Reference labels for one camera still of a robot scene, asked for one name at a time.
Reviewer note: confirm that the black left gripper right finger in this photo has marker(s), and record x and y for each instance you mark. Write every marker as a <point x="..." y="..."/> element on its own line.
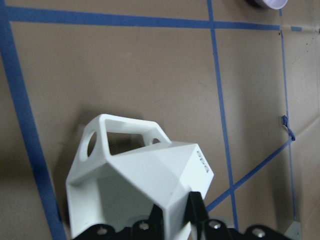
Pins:
<point x="195" y="210"/>

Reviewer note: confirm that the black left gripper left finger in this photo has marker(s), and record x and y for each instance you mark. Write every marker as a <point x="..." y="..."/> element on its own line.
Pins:
<point x="156" y="224"/>

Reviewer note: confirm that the white faceted cup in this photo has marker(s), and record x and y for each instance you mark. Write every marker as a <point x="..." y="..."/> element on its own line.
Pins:
<point x="115" y="190"/>

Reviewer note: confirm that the purple plate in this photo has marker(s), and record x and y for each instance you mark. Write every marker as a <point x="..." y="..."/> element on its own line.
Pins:
<point x="268" y="4"/>

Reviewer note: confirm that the brown paper table cover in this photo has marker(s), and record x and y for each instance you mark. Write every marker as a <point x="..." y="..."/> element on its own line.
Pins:
<point x="241" y="81"/>

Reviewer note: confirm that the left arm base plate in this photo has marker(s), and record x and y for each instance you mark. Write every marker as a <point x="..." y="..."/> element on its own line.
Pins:
<point x="294" y="232"/>

